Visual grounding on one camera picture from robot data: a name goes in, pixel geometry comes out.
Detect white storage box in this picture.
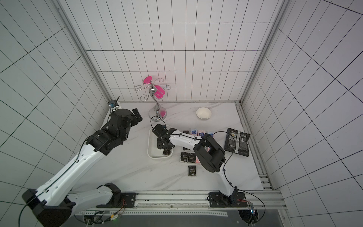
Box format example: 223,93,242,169
147,129,174,160

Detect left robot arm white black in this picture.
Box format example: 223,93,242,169
22,108,143,227

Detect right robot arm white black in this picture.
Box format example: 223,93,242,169
151,124,238,203

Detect chrome cup holder stand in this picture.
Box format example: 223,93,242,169
134,78,171,122

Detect pink cup lower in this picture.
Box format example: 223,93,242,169
155,85,165,99

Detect pink cup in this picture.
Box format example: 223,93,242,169
155,85,165,99
143,76,153,85

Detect pink cup upper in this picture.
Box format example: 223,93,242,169
143,76,153,85

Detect white ceramic bowl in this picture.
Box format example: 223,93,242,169
196,107,212,120

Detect black snack bag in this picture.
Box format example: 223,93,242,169
237,132,251,157
224,128,239,154

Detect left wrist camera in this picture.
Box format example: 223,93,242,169
108,97,120,109

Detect aluminium mounting rail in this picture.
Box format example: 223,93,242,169
75,191,287,219

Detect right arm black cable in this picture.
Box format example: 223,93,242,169
150,115,267,225

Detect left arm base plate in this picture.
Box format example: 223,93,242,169
96,193,137,209

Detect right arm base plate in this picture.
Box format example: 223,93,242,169
207,192,248,208

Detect left base cable bundle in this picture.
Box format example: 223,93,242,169
72,197,127,225

